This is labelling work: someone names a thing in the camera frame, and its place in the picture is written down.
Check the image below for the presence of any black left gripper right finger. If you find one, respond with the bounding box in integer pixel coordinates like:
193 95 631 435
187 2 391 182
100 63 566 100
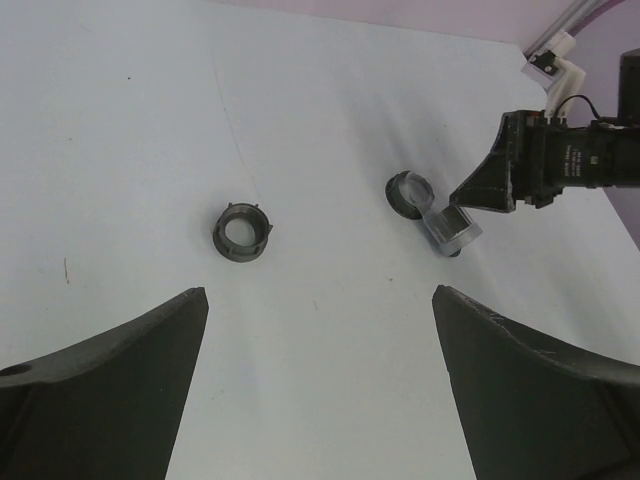
432 285 639 479

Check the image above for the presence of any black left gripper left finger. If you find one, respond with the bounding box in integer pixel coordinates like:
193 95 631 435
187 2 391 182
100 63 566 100
1 287 208 479

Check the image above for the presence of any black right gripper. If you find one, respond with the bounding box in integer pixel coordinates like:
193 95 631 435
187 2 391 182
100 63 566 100
449 111 608 213

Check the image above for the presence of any clear elbow fitting with grey nut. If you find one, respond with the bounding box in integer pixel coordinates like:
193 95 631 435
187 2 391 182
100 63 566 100
385 170 483 258

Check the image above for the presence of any dark grey threaded ring nut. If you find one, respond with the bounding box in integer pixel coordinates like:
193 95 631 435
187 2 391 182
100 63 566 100
212 203 273 263

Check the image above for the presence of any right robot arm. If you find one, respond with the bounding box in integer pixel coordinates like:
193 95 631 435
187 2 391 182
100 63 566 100
449 49 639 213

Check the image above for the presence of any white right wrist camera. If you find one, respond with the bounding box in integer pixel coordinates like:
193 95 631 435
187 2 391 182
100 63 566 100
522 30 586 119

